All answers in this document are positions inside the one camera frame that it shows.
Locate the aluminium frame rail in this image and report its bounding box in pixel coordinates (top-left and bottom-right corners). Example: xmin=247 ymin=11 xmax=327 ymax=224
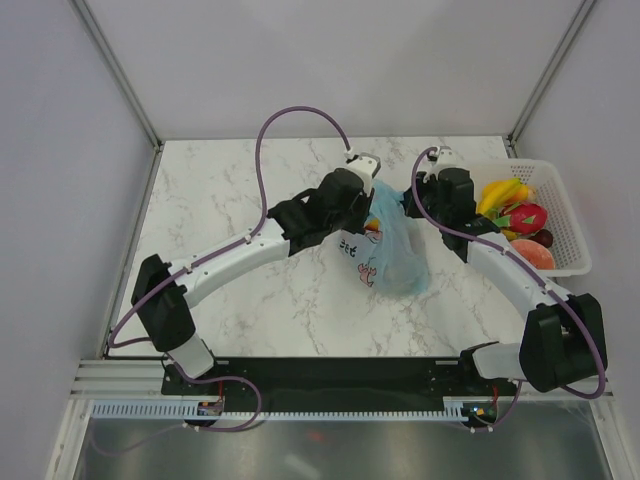
xmin=70 ymin=358 xmax=598 ymax=401

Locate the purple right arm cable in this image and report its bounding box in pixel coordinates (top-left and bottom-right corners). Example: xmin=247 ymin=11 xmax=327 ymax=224
xmin=410 ymin=146 xmax=608 ymax=434

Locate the aluminium corner post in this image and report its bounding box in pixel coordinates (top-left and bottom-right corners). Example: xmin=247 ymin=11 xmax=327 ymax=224
xmin=69 ymin=0 xmax=165 ymax=151
xmin=503 ymin=0 xmax=599 ymax=158

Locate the yellow fake banana bunch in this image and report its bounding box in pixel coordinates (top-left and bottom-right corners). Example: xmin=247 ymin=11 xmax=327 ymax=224
xmin=476 ymin=178 xmax=523 ymax=221

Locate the red fake dragon fruit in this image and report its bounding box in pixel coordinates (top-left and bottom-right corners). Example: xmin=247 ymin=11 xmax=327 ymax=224
xmin=493 ymin=202 xmax=548 ymax=235

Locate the left aluminium corner post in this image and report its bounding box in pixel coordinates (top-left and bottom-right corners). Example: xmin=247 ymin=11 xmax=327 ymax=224
xmin=69 ymin=0 xmax=165 ymax=151

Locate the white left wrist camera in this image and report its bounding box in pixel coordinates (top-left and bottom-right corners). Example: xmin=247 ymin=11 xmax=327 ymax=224
xmin=344 ymin=149 xmax=381 ymax=197

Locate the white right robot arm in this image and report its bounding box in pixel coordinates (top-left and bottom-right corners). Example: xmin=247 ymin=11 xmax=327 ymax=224
xmin=404 ymin=168 xmax=607 ymax=400

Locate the orange fake peach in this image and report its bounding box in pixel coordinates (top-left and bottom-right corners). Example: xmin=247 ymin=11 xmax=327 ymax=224
xmin=514 ymin=184 xmax=536 ymax=202

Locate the white plastic fruit basket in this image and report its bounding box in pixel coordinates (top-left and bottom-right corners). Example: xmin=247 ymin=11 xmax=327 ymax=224
xmin=463 ymin=158 xmax=592 ymax=278

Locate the fake watermelon slice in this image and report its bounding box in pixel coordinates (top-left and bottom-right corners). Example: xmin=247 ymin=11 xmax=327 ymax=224
xmin=510 ymin=239 xmax=556 ymax=270

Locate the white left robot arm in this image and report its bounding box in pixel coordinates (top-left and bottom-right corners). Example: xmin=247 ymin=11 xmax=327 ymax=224
xmin=132 ymin=167 xmax=375 ymax=394

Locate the right aluminium corner post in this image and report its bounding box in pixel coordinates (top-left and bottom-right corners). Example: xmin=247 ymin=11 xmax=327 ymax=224
xmin=503 ymin=0 xmax=599 ymax=158

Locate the light blue plastic bag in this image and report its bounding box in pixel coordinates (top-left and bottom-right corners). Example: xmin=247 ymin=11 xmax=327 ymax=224
xmin=337 ymin=181 xmax=430 ymax=297

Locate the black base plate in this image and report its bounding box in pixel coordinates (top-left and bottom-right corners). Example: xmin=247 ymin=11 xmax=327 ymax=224
xmin=161 ymin=357 xmax=516 ymax=412

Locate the dark purple fake plum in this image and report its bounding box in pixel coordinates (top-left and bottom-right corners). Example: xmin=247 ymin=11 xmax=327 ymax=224
xmin=530 ymin=229 xmax=554 ymax=249

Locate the white slotted cable duct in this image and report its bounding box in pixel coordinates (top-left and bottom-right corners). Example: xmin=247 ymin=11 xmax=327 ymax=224
xmin=91 ymin=400 xmax=468 ymax=422

